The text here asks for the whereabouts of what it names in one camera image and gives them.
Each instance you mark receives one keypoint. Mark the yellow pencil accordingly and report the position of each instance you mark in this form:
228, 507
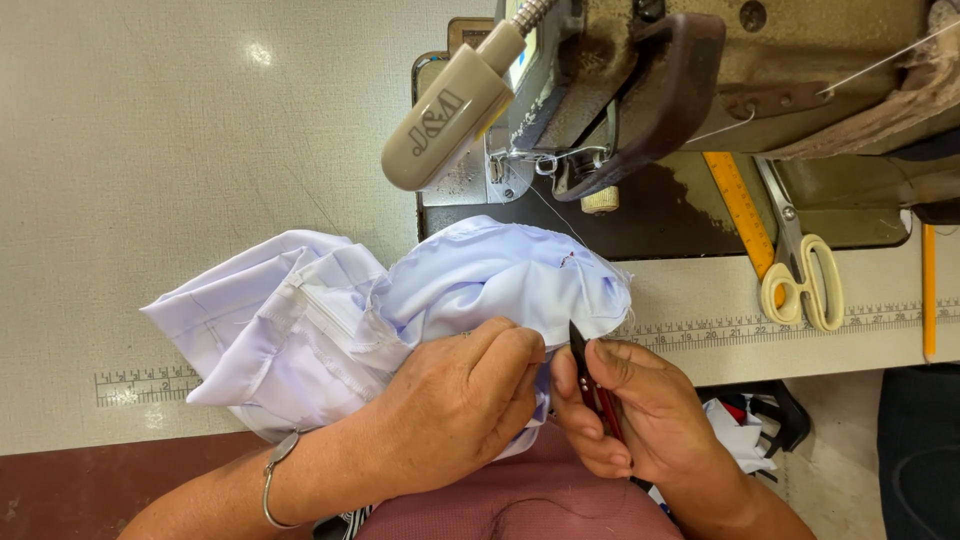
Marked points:
928, 292

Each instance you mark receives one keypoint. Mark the person's maroon clothing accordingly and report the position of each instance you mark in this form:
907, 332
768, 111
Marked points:
525, 495

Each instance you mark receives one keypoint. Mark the white cloth scrap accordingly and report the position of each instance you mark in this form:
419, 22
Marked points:
739, 442

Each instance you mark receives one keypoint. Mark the black plastic basket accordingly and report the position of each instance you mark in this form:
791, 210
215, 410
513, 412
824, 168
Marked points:
784, 420

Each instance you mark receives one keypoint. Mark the white fabric garment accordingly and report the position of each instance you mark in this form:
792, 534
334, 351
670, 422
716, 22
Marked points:
465, 277

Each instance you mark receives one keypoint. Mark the dark blue cloth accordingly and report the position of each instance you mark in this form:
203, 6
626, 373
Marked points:
919, 450

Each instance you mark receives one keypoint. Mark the printed measuring tape strip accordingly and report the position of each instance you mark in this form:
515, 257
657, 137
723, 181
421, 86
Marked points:
750, 328

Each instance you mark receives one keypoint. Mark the white sewing thread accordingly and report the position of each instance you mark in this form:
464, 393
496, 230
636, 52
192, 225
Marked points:
885, 58

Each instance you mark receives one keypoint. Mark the beige gooseneck machine lamp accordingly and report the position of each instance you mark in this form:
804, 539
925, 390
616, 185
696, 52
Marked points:
450, 120

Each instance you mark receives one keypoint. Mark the person's left hand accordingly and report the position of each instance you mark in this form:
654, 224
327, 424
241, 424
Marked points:
442, 405

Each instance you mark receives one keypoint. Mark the yellow ruler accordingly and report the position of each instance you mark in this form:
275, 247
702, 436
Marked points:
739, 202

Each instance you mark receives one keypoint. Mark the person's right hand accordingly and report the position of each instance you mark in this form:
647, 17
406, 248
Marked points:
652, 420

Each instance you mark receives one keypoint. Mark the worn industrial sewing machine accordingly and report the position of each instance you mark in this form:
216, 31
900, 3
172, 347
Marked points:
675, 75

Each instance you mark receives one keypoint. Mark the person's left fingers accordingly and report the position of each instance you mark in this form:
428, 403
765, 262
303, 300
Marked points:
517, 360

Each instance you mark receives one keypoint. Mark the red black thread snips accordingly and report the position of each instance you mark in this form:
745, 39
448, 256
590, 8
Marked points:
579, 349

